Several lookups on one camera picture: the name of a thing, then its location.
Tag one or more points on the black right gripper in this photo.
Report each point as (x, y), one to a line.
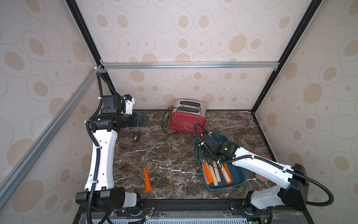
(206, 141)

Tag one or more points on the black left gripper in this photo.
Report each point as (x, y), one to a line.
(137, 120)

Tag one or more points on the orange handle sickle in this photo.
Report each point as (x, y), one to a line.
(228, 172)
(146, 176)
(207, 169)

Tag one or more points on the wooden handle sickle diagonal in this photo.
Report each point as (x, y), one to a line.
(213, 175)

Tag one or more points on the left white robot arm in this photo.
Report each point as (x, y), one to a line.
(114, 113)

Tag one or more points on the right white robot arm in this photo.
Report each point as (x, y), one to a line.
(291, 182)

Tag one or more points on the teal plastic storage box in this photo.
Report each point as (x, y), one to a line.
(237, 173)

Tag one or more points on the black snack packet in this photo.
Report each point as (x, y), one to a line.
(136, 137)

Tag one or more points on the red dotted toaster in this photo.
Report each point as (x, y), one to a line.
(186, 113)

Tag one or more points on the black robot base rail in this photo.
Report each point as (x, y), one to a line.
(206, 211)

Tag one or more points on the aluminium frame rail left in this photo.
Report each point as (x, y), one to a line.
(26, 163)

